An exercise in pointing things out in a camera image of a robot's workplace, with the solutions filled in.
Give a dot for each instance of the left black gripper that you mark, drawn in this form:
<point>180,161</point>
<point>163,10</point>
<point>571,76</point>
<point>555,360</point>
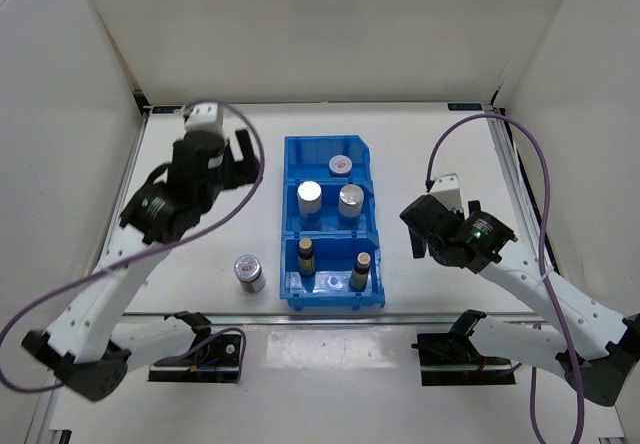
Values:
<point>249,171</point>

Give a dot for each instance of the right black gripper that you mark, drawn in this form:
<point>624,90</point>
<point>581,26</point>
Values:
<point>418,246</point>

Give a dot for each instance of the blue-white shaker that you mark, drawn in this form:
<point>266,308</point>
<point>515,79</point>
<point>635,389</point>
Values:
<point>309,198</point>
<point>350,203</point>

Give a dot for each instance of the dark spice jar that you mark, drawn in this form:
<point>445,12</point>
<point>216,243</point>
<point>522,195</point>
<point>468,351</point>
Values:
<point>249,273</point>
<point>340,166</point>

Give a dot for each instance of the yellow-label brown bottle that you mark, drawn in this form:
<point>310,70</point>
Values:
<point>360,272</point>
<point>306,257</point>

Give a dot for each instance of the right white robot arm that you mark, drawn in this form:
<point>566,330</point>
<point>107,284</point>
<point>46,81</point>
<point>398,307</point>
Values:
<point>593,348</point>

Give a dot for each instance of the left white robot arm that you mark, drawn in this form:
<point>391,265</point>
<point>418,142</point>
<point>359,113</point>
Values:
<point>84,347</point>

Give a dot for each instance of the left blue corner label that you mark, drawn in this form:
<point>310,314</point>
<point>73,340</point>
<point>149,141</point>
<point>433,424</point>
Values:
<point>170,109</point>

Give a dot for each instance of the blue corner label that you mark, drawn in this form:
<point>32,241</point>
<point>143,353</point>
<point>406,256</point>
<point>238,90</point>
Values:
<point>465,107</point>
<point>170,109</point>

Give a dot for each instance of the right blue corner label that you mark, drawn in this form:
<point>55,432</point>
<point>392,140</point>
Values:
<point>465,107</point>

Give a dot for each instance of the blue three-compartment plastic bin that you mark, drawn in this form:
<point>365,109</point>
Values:
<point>306,158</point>

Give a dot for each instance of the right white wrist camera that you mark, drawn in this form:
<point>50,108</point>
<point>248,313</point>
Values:
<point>446,190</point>

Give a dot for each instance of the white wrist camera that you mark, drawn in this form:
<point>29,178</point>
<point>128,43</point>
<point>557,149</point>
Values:
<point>204,117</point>
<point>446,190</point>

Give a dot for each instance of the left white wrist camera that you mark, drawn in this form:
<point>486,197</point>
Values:
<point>204,117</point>

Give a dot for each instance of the right aluminium side rail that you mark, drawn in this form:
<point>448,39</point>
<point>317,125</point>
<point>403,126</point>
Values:
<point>527,212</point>

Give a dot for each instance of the aluminium side rail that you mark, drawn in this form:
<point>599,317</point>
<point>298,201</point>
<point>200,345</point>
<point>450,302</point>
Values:
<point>527,212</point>
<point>104,164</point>

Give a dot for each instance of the left aluminium side rail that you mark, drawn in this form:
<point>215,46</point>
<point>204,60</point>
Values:
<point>104,164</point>

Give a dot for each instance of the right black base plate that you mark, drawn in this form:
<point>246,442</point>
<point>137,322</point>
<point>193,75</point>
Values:
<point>446,360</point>

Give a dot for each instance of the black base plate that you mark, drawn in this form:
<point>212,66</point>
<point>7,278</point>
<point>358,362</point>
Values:
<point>220,361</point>
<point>446,360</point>

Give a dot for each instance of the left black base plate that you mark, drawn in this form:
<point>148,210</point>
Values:
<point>220,361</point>

